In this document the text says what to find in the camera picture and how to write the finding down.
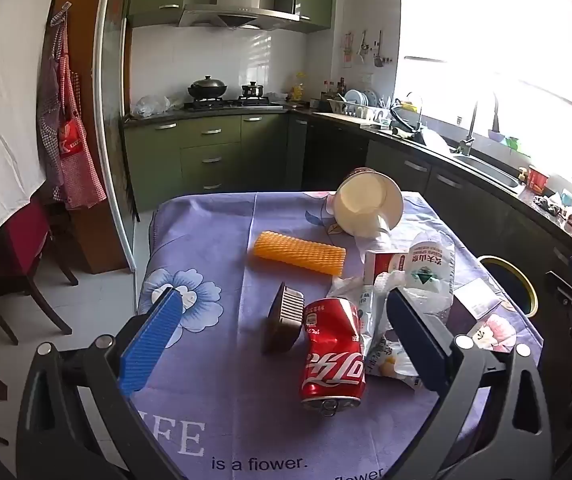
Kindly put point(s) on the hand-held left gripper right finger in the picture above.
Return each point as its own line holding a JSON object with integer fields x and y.
{"x": 413, "y": 340}

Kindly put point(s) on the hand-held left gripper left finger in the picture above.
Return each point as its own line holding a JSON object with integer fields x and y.
{"x": 150, "y": 345}

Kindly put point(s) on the white snack wrapper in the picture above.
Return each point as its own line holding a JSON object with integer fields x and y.
{"x": 391, "y": 360}

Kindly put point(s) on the yellow rimmed trash bin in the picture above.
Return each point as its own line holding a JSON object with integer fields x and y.
{"x": 508, "y": 285}

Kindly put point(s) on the crushed clear plastic bottle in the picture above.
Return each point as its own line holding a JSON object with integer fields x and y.
{"x": 428, "y": 270}

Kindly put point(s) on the small white cardboard box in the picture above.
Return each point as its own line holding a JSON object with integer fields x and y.
{"x": 473, "y": 295}

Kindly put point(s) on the red soda can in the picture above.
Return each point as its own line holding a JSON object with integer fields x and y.
{"x": 333, "y": 355}

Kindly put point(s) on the red and white milk carton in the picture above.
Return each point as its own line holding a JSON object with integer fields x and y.
{"x": 383, "y": 262}

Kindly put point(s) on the white paper towel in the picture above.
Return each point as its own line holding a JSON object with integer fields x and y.
{"x": 346, "y": 287}

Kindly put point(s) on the brown ribbed plastic tray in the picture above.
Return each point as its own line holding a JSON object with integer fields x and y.
{"x": 283, "y": 320}

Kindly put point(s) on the orange foam net sleeve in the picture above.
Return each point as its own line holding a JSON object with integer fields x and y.
{"x": 296, "y": 252}

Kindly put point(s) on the white paper bowl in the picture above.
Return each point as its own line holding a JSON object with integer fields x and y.
{"x": 366, "y": 200}

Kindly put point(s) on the dark rag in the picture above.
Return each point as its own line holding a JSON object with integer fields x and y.
{"x": 548, "y": 205}

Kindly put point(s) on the red instant noodle cup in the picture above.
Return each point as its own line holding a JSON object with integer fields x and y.
{"x": 537, "y": 179}

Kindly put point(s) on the purple floral tablecloth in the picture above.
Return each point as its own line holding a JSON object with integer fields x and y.
{"x": 246, "y": 385}

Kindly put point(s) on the steel kitchen sink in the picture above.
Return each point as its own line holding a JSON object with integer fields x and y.
{"x": 491, "y": 172}

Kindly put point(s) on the green plastic container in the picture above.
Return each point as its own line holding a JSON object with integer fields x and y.
{"x": 513, "y": 143}

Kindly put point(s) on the purple bowl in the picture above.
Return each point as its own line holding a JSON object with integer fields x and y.
{"x": 496, "y": 136}

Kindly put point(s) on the wooden chair red seat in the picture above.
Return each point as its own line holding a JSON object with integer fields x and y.
{"x": 25, "y": 240}

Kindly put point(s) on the tall chrome faucet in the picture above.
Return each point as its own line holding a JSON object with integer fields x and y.
{"x": 471, "y": 130}

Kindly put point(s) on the red checkered apron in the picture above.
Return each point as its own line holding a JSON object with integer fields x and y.
{"x": 73, "y": 160}

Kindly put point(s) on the green base cabinets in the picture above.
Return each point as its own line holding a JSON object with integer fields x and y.
{"x": 210, "y": 145}

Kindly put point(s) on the black frying pan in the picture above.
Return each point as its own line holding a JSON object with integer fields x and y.
{"x": 406, "y": 125}

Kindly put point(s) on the small chrome faucet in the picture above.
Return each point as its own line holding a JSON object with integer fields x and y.
{"x": 420, "y": 110}

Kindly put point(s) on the white dish rack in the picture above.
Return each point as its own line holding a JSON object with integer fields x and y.
{"x": 361, "y": 110}

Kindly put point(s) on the kitchen window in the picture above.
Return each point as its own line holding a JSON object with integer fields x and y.
{"x": 491, "y": 50}

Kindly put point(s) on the glass sliding door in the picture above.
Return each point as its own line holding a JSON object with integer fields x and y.
{"x": 113, "y": 110}

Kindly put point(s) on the crumpled clear plastic bag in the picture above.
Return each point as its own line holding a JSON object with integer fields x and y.
{"x": 151, "y": 106}

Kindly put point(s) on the black gas stove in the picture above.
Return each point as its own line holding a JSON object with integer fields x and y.
{"x": 236, "y": 105}

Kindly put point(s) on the white hanging cloth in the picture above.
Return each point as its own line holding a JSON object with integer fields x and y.
{"x": 0, "y": 135}

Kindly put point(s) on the black lidded wok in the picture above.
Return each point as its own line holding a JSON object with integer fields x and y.
{"x": 207, "y": 89}

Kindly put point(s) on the dark condiment bottles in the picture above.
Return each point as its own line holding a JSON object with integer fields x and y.
{"x": 333, "y": 89}

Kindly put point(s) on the yellow oil bottle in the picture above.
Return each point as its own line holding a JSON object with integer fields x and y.
{"x": 298, "y": 87}

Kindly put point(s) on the hanging kitchen utensils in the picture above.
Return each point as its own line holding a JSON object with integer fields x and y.
{"x": 377, "y": 50}

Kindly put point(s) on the steel range hood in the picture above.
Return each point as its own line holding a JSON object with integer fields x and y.
{"x": 238, "y": 15}

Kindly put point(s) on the pink wall hanging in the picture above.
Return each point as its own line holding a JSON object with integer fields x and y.
{"x": 348, "y": 50}

